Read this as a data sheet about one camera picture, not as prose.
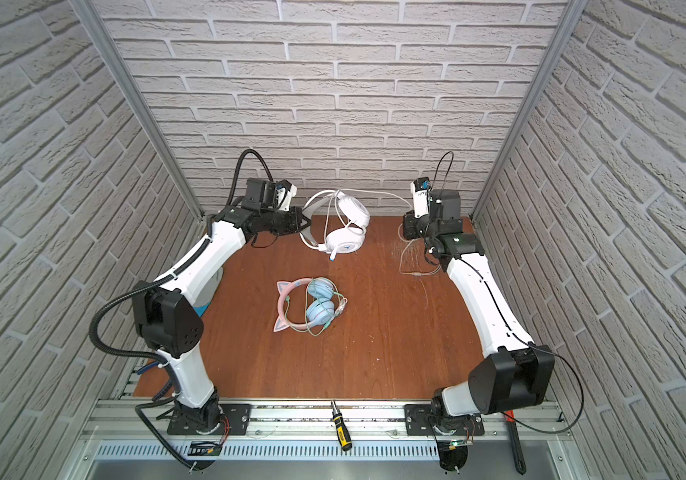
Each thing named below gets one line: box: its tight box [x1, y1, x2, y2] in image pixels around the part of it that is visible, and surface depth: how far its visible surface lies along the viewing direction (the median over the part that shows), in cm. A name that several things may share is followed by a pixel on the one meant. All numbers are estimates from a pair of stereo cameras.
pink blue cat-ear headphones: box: [273, 277, 335, 332], surface depth 90 cm
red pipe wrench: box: [506, 410, 527, 475], surface depth 71 cm
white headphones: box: [300, 189, 370, 261], surface depth 72 cm
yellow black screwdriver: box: [330, 400, 353, 452], surface depth 72 cm
